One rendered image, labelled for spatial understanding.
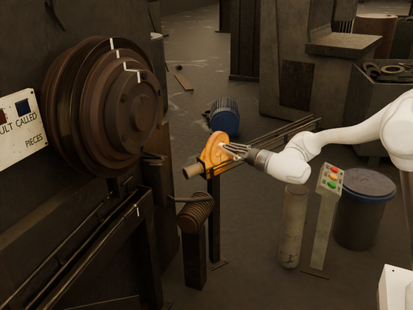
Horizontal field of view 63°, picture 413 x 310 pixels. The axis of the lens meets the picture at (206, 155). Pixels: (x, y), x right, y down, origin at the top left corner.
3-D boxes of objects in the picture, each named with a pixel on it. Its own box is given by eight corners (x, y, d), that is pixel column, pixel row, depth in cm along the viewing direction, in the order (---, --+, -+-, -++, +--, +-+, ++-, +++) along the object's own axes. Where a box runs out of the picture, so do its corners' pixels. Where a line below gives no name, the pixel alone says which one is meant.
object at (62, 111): (72, 200, 110) (34, 52, 87) (148, 140, 147) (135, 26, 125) (88, 205, 107) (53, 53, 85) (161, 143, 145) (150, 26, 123)
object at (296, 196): (275, 265, 198) (283, 192, 173) (279, 251, 208) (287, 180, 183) (296, 271, 194) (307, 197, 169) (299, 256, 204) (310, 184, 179)
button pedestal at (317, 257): (298, 275, 192) (313, 183, 162) (305, 246, 211) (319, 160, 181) (329, 283, 186) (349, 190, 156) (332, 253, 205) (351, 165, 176)
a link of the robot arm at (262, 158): (275, 167, 144) (262, 163, 146) (277, 149, 139) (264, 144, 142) (265, 177, 137) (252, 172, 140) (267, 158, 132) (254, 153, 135)
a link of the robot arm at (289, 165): (265, 180, 138) (279, 163, 146) (301, 194, 130) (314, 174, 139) (266, 159, 131) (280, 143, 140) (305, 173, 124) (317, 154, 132)
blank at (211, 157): (203, 140, 143) (209, 142, 141) (223, 124, 153) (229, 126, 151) (204, 170, 151) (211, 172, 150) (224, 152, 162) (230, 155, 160)
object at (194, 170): (183, 176, 167) (181, 166, 164) (198, 169, 171) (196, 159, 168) (188, 181, 163) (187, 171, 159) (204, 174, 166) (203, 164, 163)
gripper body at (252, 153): (253, 171, 140) (233, 163, 144) (262, 162, 146) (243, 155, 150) (254, 155, 136) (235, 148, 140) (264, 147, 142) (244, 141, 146)
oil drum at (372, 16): (343, 78, 525) (353, 16, 483) (345, 69, 573) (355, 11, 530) (385, 82, 505) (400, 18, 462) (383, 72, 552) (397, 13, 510)
